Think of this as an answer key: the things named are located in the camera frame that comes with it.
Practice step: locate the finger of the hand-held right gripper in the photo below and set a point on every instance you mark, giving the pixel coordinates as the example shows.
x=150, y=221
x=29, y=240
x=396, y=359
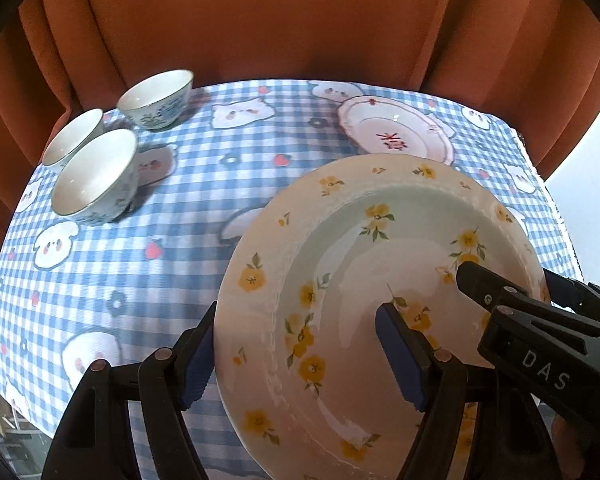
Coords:
x=587, y=300
x=530, y=340

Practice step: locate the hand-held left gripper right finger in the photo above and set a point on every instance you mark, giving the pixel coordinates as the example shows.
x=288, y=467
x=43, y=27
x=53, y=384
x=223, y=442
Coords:
x=400, y=355

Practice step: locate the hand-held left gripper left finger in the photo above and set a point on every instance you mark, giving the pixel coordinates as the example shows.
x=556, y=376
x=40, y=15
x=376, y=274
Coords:
x=197, y=360

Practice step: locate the yellow flower print plate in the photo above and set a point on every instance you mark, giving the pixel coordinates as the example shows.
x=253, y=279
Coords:
x=340, y=270

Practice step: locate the white plate red print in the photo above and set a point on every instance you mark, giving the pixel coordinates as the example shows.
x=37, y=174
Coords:
x=380, y=122

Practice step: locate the blue checked printed tablecloth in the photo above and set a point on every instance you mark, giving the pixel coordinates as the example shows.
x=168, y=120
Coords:
x=180, y=260

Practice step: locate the white bowl blue floral pattern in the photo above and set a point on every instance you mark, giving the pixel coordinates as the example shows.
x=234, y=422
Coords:
x=70, y=137
x=97, y=175
x=155, y=97

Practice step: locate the orange curtain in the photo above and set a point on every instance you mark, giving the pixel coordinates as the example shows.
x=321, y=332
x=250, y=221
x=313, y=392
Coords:
x=280, y=20

